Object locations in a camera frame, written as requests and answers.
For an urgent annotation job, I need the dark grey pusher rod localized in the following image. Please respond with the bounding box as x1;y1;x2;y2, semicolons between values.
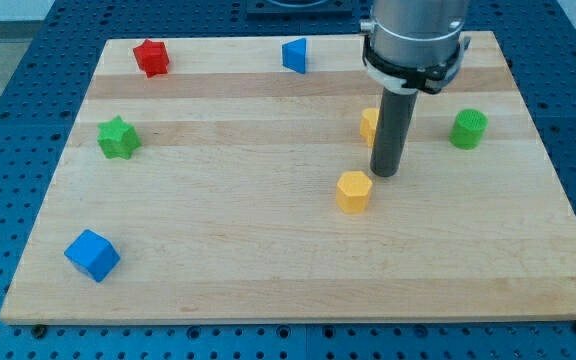
370;88;418;177

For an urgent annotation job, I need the yellow hexagon block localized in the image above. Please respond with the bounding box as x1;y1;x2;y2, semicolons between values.
335;171;373;214

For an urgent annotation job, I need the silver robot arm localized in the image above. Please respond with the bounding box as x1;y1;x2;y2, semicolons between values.
360;0;470;177

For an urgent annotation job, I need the blue triangle block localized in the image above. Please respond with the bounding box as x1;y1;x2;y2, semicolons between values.
281;38;307;74

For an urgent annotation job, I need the yellow block behind rod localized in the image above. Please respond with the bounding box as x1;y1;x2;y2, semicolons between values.
360;107;379;148

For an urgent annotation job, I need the green cylinder block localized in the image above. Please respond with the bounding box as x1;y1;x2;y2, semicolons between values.
449;109;488;150

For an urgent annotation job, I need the wooden board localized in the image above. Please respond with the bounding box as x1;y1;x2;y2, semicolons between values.
0;31;576;325

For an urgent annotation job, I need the red star block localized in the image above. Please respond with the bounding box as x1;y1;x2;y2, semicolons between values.
133;39;169;78

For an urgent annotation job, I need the green star block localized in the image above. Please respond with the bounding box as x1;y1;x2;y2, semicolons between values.
97;116;142;160

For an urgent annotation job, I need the blue cube block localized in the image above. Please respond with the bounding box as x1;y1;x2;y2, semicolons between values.
64;229;120;283

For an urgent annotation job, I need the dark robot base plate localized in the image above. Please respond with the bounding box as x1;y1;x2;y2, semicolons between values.
242;0;355;18

